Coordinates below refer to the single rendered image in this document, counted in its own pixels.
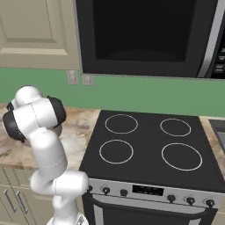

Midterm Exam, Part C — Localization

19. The black microwave door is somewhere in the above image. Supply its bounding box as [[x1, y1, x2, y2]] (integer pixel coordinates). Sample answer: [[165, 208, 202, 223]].
[[75, 0, 220, 78]]

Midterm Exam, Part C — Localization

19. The black microwave oven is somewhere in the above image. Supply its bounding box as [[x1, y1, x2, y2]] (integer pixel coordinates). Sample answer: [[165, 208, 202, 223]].
[[73, 0, 225, 80]]

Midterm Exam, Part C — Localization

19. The beige drawer front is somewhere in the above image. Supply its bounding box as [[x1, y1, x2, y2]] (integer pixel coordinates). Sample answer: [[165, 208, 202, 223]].
[[0, 165, 12, 187], [9, 167, 39, 190]]

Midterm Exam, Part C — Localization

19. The black oven door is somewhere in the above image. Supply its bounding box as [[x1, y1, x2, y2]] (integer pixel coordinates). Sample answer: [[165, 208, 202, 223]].
[[82, 193, 218, 225]]

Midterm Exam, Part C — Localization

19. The beige wall socket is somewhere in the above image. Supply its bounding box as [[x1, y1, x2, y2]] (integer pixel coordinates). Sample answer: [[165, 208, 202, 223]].
[[82, 73, 95, 87], [66, 69, 80, 86]]

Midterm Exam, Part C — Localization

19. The grey sink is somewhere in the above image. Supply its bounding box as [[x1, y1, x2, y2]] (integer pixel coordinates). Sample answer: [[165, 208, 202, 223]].
[[207, 118, 225, 156]]

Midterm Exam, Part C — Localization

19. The beige base cupboard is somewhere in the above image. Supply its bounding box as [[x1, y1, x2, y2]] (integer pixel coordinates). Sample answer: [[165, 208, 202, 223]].
[[215, 205, 225, 225]]

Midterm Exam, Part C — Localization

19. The silver microwave door handle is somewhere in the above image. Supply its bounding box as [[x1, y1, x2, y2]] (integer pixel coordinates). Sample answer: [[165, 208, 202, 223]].
[[197, 0, 225, 79]]

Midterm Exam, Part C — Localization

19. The silver cupboard handle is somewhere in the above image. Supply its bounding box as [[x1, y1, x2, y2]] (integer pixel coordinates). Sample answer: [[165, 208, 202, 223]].
[[3, 188, 18, 214], [15, 190, 29, 215]]

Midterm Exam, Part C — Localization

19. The beige wall cupboard door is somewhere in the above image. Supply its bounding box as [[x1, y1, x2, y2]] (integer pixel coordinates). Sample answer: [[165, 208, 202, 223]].
[[0, 0, 82, 71]]

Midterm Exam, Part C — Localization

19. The black and silver stove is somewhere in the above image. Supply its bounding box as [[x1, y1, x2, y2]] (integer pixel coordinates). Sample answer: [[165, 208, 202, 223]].
[[78, 109, 225, 225]]

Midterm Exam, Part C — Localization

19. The beige base cupboard door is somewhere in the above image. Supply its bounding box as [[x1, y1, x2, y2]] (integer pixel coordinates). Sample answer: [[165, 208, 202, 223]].
[[0, 184, 18, 225], [11, 185, 57, 225]]

